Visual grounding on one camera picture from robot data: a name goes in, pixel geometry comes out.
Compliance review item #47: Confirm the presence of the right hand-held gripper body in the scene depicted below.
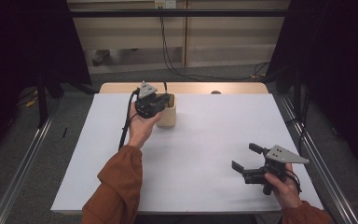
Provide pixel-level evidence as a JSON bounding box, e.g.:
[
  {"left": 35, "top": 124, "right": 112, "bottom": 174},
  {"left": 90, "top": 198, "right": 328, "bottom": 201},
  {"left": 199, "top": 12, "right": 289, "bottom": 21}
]
[{"left": 242, "top": 145, "right": 310, "bottom": 196}]

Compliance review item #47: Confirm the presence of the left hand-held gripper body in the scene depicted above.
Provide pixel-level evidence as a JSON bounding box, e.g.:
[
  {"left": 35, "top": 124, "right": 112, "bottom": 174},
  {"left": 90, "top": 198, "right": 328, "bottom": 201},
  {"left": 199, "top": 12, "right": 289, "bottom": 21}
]
[{"left": 134, "top": 81, "right": 162, "bottom": 119}]

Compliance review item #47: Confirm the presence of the cream ceramic cup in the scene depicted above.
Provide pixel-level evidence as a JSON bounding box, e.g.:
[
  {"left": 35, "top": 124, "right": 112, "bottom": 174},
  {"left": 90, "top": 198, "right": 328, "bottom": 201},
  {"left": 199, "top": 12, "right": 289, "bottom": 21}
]
[{"left": 155, "top": 93, "right": 177, "bottom": 128}]

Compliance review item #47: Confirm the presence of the person's left hand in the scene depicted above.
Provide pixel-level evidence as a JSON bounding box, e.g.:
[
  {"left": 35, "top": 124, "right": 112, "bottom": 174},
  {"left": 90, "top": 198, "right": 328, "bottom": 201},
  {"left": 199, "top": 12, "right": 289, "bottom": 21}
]
[{"left": 127, "top": 103, "right": 162, "bottom": 149}]

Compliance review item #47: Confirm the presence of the person's right hand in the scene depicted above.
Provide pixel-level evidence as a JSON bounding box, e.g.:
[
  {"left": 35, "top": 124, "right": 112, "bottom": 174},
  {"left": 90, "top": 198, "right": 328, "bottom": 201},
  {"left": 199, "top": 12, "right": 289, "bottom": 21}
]
[{"left": 264, "top": 164, "right": 302, "bottom": 210}]

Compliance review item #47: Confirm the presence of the wooden table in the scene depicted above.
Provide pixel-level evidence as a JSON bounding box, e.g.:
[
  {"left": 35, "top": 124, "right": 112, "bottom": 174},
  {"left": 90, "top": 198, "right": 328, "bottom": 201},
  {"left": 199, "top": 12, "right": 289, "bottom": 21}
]
[{"left": 99, "top": 81, "right": 269, "bottom": 95}]

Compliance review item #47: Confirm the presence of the black horizontal metal bar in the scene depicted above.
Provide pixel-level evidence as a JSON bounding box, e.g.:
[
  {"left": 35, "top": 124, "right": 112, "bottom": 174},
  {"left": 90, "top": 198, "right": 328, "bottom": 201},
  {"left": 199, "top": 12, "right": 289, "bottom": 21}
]
[{"left": 69, "top": 8, "right": 290, "bottom": 18}]

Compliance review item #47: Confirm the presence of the black metal stand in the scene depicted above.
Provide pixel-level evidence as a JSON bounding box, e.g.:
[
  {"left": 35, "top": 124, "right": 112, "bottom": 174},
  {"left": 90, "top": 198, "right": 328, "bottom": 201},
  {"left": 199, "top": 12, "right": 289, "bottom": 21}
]
[{"left": 36, "top": 69, "right": 50, "bottom": 129}]

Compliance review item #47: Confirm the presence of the black curtain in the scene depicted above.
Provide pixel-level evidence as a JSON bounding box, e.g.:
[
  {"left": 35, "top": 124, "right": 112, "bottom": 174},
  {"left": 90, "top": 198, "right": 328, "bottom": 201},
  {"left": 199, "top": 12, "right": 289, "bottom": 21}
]
[
  {"left": 0, "top": 0, "right": 91, "bottom": 162},
  {"left": 265, "top": 0, "right": 358, "bottom": 178}
]

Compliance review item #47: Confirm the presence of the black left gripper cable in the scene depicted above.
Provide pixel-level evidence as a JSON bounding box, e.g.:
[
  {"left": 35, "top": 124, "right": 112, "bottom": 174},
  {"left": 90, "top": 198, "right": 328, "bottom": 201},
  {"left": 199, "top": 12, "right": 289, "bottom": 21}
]
[{"left": 118, "top": 88, "right": 141, "bottom": 152}]

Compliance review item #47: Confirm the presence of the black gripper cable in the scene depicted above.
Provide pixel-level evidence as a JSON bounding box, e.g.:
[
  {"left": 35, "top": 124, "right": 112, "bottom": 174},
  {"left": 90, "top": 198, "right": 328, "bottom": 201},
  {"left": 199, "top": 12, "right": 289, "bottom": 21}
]
[
  {"left": 118, "top": 88, "right": 141, "bottom": 152},
  {"left": 285, "top": 169, "right": 302, "bottom": 194}
]

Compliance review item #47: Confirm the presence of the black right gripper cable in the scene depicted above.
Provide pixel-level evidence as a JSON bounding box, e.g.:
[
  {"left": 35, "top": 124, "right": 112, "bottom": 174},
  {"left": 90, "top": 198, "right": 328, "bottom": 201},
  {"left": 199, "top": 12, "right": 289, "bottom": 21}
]
[{"left": 285, "top": 169, "right": 302, "bottom": 194}]

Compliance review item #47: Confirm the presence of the black power cable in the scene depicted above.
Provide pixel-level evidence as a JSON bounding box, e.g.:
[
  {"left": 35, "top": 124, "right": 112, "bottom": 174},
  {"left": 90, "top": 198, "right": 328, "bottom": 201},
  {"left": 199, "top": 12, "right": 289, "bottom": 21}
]
[{"left": 158, "top": 7, "right": 269, "bottom": 81}]

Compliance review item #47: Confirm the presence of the aluminium floor rail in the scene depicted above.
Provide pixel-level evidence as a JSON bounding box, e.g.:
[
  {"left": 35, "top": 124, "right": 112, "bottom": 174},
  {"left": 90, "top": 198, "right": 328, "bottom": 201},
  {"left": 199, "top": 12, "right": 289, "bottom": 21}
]
[
  {"left": 0, "top": 92, "right": 63, "bottom": 224},
  {"left": 275, "top": 92, "right": 358, "bottom": 224}
]

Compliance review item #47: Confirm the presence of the white wall socket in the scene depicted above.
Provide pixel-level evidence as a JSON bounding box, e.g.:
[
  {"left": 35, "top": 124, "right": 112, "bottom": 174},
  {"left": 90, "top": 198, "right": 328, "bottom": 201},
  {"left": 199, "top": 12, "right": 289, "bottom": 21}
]
[{"left": 154, "top": 0, "right": 177, "bottom": 9}]

